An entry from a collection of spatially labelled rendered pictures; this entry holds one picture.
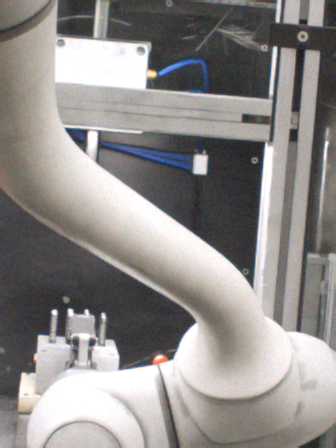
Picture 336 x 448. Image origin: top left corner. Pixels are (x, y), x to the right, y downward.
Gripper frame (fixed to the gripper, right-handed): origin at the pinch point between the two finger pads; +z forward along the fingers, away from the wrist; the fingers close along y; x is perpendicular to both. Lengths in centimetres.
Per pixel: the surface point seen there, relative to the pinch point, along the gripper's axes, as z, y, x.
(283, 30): -13.7, 40.6, -18.6
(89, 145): 6.7, 26.8, 0.4
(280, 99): -13.4, 33.3, -18.9
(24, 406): -2.9, -3.7, 5.8
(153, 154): 27.6, 26.4, -9.3
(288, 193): -13.3, 23.3, -20.7
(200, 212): 29.6, 18.7, -16.8
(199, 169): 27.7, 24.8, -15.9
